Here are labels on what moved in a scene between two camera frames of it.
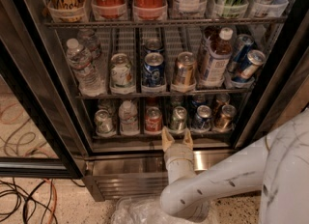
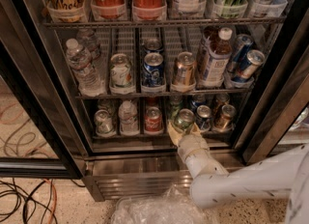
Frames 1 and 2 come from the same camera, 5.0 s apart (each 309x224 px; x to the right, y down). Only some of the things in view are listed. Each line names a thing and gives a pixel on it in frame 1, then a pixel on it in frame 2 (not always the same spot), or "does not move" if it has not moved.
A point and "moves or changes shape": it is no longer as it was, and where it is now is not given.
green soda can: x=179 y=118 moves or changes shape
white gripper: x=179 y=154 to x=191 y=142
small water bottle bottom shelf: x=128 y=123 does not move
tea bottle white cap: x=215 y=56 does not move
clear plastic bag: x=147 y=210 does not move
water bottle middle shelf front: x=79 y=58 does not move
